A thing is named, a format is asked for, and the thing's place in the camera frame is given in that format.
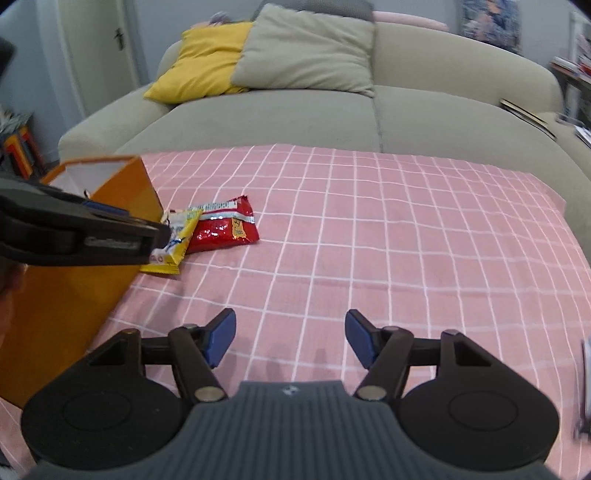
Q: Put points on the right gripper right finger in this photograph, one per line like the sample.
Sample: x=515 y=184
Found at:
x=385 y=354

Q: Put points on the white door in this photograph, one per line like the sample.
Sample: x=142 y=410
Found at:
x=98 y=57

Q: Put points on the yellow snack packet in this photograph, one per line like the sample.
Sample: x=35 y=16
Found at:
x=166 y=260

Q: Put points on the beige sofa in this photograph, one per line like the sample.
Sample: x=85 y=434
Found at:
x=436 y=94

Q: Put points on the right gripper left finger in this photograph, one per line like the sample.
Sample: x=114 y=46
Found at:
x=196 y=352

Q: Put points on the beige cushion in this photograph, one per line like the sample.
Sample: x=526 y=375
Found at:
x=290 y=49

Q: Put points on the blue wall poster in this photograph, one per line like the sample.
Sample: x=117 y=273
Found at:
x=494 y=22

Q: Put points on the grey blanket on sofa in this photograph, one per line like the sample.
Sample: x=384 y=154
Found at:
x=359 y=9

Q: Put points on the book on sofa arm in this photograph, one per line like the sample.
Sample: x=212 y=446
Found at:
x=527 y=117

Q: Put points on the red snack packet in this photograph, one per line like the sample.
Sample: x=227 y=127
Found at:
x=223 y=225

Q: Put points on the yellow cushion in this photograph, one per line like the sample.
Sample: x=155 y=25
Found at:
x=204 y=66

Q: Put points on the orange cardboard box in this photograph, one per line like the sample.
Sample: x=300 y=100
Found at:
x=59 y=310

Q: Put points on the pink checkered tablecloth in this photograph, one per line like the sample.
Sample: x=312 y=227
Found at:
x=477 y=262

